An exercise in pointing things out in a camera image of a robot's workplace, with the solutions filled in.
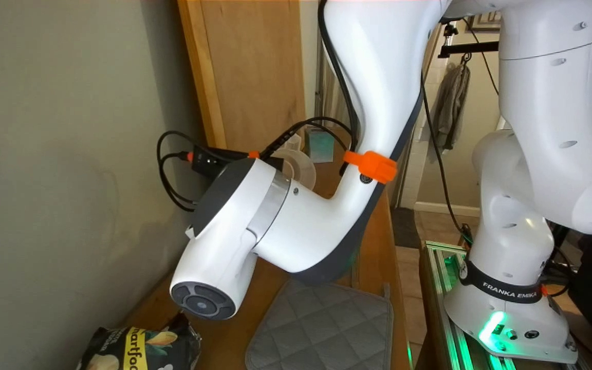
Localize black yellow snack bag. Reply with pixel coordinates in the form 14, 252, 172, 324
77, 313, 203, 370

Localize thin black hanging cable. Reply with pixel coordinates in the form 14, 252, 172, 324
464, 19, 504, 98

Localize hanging grey cloth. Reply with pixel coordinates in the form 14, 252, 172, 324
425, 58, 475, 164

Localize blue cube tissue box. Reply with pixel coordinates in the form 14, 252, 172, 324
307, 130, 337, 164

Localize green lit aluminium mount frame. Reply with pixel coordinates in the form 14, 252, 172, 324
415, 239, 581, 370

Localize grey quilted pot holder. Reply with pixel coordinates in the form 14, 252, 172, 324
242, 275, 396, 370

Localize orange cable clip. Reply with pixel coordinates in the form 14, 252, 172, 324
342, 149, 401, 188

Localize large wooden back panel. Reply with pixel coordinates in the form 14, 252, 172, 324
174, 0, 308, 239

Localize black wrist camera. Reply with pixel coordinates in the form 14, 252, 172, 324
184, 143, 263, 175

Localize black metal bracket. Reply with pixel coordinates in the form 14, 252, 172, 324
438, 19, 506, 62

